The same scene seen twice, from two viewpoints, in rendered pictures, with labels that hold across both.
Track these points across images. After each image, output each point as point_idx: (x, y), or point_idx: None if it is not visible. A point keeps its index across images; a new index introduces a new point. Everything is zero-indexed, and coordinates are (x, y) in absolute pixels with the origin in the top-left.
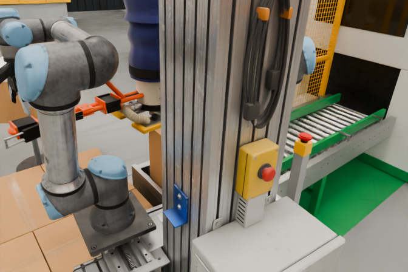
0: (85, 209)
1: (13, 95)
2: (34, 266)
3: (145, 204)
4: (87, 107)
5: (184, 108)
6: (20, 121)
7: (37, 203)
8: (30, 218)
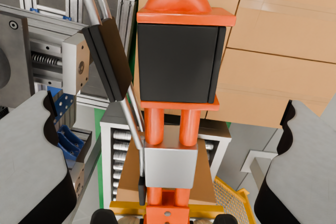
0: (9, 37)
1: (287, 145)
2: None
3: (174, 110)
4: (159, 220)
5: None
6: (190, 59)
7: (281, 27)
8: (264, 5)
